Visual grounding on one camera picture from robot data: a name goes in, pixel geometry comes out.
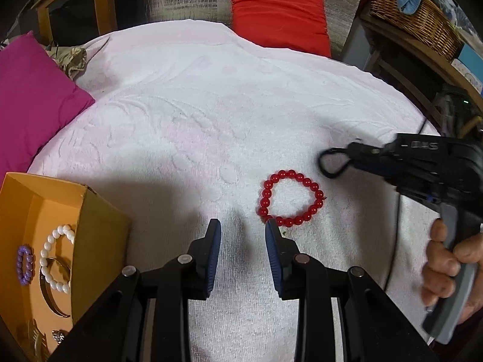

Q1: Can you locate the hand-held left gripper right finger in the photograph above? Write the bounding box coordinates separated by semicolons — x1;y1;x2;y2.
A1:
264;219;440;362

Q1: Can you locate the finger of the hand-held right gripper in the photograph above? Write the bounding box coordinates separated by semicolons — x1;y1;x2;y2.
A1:
346;141;401;159
355;156;404;177

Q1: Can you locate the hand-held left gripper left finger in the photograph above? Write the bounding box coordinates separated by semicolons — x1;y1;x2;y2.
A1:
49;219;222;362

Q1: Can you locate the thin black hair tie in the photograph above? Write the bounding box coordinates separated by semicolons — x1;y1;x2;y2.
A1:
319;147;357;179

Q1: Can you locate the red bead bracelet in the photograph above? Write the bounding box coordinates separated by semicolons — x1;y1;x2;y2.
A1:
258;170;325;227

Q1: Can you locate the orange cardboard box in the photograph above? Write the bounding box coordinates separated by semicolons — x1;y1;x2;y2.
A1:
0;172;132;362

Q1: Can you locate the white bead bracelet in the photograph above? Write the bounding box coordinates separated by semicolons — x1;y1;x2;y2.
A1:
40;225;75;295

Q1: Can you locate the silver bangle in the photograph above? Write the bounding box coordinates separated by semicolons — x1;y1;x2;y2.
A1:
40;258;72;318

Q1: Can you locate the purple bead bracelet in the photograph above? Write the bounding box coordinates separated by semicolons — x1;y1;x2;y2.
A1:
16;246;34;285

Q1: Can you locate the silver wrist watch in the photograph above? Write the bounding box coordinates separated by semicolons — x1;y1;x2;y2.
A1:
26;319;51;362

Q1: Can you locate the person's right hand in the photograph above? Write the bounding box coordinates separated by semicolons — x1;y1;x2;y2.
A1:
421;219;483;325

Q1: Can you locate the blue cardboard box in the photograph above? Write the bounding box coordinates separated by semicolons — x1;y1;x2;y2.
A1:
451;43;483;95

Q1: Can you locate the wicker basket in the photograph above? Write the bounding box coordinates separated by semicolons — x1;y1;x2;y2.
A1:
369;0;465;61

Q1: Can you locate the white textured blanket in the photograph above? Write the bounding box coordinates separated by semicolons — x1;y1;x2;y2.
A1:
26;21;446;362

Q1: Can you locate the red pillow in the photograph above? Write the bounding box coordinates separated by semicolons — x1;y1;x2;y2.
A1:
229;0;333;59

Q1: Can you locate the pink pillow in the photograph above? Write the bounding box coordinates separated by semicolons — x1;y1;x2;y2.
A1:
0;32;96;176

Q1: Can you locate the beige crumpled cloth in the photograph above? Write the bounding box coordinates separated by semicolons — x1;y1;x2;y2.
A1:
43;43;88;81

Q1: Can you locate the wooden cabinet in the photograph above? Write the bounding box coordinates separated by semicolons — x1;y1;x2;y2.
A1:
30;0;117;46

